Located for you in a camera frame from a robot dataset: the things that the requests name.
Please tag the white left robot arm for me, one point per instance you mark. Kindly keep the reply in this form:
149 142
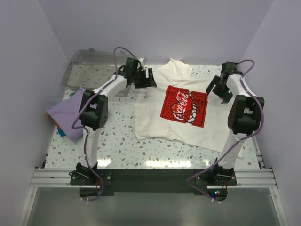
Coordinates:
93 113

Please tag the folded purple t-shirt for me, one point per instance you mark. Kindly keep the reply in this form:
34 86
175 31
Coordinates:
65 113

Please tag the aluminium front rail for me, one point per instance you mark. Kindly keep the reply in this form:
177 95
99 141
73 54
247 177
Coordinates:
246 178

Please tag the clear plastic storage bin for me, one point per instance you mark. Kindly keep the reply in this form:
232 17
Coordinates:
90 69

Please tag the folded orange and teal clothes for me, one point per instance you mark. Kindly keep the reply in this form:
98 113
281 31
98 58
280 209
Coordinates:
59 129

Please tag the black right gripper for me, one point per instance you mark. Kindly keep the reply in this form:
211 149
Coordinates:
221 89

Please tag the aluminium rail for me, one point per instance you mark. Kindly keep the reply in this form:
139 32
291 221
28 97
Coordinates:
246 178
258 154

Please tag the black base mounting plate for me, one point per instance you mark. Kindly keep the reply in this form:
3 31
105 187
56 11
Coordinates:
107 182

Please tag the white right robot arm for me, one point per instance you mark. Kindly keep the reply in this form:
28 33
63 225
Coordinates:
245 119

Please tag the white Coca-Cola t-shirt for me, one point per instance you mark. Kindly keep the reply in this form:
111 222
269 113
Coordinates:
180 109

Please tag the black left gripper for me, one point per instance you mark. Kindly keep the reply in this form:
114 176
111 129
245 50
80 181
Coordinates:
143 78

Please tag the aluminium right side rail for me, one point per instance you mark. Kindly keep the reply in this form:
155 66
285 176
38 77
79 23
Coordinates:
258 154

